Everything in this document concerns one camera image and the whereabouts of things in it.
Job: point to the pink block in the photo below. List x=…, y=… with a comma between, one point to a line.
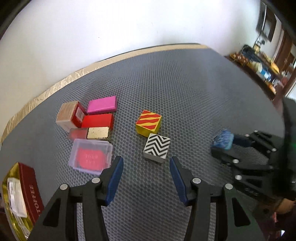
x=101, y=104

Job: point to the red block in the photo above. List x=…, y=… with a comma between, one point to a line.
x=97, y=120

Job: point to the black white zigzag cube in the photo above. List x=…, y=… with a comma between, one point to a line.
x=157, y=144

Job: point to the blue block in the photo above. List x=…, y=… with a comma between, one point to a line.
x=223, y=139

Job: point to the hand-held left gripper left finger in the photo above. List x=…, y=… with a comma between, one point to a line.
x=113, y=183

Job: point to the cluttered side table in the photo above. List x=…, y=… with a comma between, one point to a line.
x=261, y=64

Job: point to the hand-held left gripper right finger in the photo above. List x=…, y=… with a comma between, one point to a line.
x=179, y=183

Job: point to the person's right hand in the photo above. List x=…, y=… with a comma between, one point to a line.
x=285, y=205

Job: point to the yellow red striped cube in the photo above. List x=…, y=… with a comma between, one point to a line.
x=149, y=120

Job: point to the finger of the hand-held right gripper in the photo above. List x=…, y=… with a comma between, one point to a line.
x=226, y=155
x=240, y=140

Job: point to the dark wall screen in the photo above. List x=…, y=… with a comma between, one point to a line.
x=267, y=22

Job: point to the red tin box gold interior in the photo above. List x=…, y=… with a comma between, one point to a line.
x=30, y=187

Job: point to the clear box with red insert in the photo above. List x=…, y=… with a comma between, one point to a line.
x=90, y=157

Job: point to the brown and red carton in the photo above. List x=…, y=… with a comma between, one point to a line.
x=68, y=113

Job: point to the clear plastic box white label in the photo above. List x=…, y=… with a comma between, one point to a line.
x=17, y=197

